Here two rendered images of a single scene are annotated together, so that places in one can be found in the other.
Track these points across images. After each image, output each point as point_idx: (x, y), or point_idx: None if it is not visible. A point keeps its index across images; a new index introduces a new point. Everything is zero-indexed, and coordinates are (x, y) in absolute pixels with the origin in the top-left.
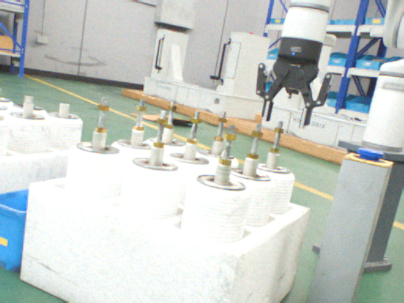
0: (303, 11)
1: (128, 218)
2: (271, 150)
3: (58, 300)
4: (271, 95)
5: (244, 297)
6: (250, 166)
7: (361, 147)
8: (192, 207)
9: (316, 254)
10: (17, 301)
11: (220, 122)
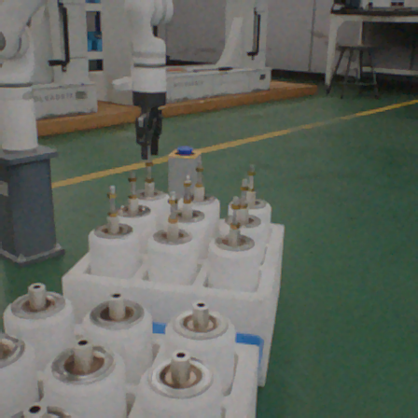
0: (165, 70)
1: (278, 255)
2: (151, 181)
3: (271, 357)
4: (150, 140)
5: None
6: (203, 192)
7: (35, 155)
8: (267, 223)
9: (31, 266)
10: (296, 373)
11: (134, 182)
